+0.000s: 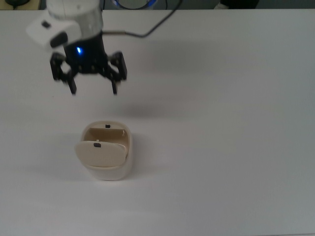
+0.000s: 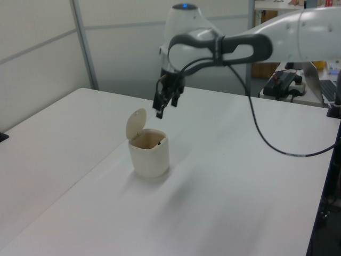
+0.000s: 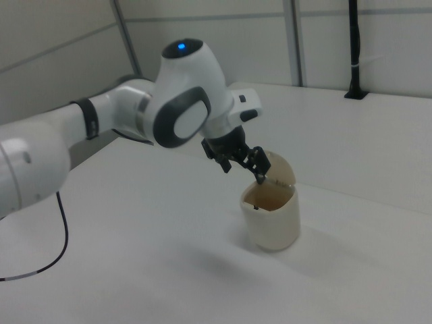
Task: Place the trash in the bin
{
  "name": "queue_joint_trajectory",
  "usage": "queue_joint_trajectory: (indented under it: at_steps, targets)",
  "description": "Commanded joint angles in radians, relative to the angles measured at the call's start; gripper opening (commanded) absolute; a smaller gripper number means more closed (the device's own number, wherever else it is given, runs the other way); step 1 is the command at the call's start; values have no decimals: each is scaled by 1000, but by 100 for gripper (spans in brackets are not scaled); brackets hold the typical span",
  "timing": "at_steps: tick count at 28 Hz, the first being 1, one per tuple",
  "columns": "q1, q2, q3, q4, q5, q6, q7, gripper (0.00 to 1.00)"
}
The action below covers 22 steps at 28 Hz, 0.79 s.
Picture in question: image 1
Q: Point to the black round device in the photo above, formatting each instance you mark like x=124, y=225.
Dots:
x=17, y=2

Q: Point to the wooden desk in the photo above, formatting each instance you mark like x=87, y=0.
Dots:
x=34, y=4

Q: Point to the black background object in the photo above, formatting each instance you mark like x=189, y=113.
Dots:
x=236, y=3

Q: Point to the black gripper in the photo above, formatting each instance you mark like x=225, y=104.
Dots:
x=88, y=56

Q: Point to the small white lidded bin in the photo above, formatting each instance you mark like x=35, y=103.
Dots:
x=110, y=169

